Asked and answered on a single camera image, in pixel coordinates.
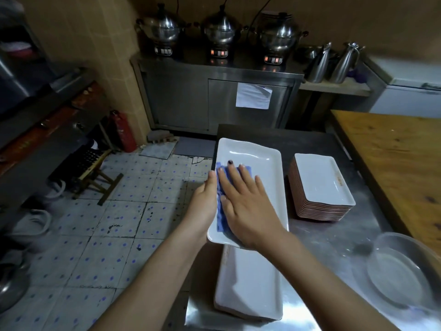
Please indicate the person's left hand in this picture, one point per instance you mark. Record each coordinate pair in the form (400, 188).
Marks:
(201, 206)

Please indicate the person's right hand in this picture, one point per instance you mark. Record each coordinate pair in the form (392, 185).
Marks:
(251, 213)

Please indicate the person's right thumb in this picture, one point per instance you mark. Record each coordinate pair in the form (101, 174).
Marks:
(225, 206)

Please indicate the person's left thumb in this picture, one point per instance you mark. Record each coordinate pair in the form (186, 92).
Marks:
(212, 182)

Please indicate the person's right little finger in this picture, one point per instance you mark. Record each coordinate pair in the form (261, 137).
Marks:
(259, 187)

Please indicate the person's right middle finger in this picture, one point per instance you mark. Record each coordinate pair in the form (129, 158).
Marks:
(236, 179)

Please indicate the blue cleaning cloth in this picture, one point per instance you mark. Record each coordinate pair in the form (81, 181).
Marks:
(222, 217)

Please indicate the white rectangular serving plate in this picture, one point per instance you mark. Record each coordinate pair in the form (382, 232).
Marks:
(253, 153)

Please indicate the person's right forearm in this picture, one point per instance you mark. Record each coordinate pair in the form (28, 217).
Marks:
(320, 289)

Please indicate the person's left forearm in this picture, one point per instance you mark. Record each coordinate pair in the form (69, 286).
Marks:
(155, 279)

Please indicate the grey floor mat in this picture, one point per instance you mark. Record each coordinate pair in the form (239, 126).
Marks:
(193, 147)

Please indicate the stack of small white plates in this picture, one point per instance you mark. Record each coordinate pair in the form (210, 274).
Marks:
(320, 179)

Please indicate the grey brick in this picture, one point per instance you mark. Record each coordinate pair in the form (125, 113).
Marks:
(159, 136)

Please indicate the white paper sheet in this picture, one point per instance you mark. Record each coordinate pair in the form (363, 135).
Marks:
(253, 96)

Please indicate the stack of large white plates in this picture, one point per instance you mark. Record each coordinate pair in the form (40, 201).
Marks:
(248, 289)

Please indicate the stainless steel cabinet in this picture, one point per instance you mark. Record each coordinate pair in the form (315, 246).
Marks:
(172, 96)

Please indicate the red fire extinguisher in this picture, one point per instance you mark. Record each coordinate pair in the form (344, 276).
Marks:
(124, 132)

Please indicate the wooden folding stool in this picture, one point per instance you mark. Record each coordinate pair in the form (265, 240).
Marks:
(98, 175)

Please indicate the wooden side shelf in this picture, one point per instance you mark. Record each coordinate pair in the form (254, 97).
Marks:
(334, 87)

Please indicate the black induction cooker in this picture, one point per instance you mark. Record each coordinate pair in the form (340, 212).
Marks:
(163, 50)
(219, 54)
(275, 60)

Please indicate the black plastic crate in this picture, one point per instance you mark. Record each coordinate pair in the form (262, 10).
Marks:
(82, 161)

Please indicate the steel pitcher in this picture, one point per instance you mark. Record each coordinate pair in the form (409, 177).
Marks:
(318, 67)
(342, 65)

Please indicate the large wooden cutting board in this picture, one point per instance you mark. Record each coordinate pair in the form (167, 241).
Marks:
(396, 158)

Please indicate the steel pot with lid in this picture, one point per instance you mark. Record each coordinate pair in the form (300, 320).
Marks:
(162, 27)
(222, 29)
(279, 34)

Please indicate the purple object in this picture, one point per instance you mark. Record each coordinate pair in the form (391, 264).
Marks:
(360, 74)

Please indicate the clear glass bowl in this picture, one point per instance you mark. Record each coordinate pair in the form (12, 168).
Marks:
(396, 272)

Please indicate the white chest freezer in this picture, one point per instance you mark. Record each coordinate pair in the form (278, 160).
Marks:
(406, 96)

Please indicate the steel kitchen counter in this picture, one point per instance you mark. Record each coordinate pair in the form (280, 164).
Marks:
(34, 134)

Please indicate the steel basin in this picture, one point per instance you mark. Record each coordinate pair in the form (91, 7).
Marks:
(12, 286)

